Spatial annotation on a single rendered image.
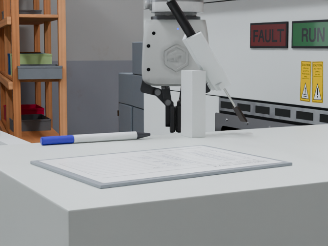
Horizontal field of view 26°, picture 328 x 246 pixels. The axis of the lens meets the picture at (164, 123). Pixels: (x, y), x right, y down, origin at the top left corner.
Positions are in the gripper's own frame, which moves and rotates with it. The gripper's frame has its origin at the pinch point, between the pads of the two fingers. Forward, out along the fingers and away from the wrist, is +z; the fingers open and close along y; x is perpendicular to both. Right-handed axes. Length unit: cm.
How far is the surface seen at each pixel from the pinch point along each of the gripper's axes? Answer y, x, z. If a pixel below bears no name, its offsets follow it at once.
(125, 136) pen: -7.3, -21.5, 0.0
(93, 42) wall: -59, 768, -15
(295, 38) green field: 22.1, 17.3, -12.4
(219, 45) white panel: 11.4, 40.5, -11.3
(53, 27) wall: -105, 754, -33
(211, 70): 3.6, -17.9, -8.0
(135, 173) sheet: -6.0, -45.9, 0.1
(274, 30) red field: 19.5, 22.9, -13.9
